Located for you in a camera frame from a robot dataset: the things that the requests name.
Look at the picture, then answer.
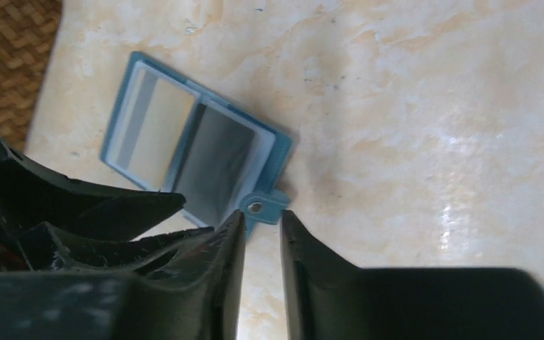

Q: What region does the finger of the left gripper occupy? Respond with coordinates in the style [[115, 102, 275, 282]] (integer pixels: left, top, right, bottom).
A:
[[18, 222, 215, 273], [0, 138, 186, 271]]

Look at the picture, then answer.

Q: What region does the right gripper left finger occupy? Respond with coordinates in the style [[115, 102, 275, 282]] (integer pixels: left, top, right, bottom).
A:
[[0, 211, 246, 339]]

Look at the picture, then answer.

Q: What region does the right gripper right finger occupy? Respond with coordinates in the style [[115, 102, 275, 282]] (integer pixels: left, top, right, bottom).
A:
[[281, 210, 544, 339]]

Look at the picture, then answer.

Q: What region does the silver credit card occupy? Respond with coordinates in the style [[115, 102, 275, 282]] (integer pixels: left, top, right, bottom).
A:
[[174, 104, 255, 227]]

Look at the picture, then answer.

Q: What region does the gold striped credit card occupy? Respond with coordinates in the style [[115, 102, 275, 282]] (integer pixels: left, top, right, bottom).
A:
[[110, 68, 196, 191]]

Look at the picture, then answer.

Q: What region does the woven brown divided basket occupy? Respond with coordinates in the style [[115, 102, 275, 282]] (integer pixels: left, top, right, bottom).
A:
[[0, 0, 63, 149]]

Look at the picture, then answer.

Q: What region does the teal leather card holder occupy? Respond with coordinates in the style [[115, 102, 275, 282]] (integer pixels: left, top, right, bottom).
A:
[[100, 51, 293, 230]]

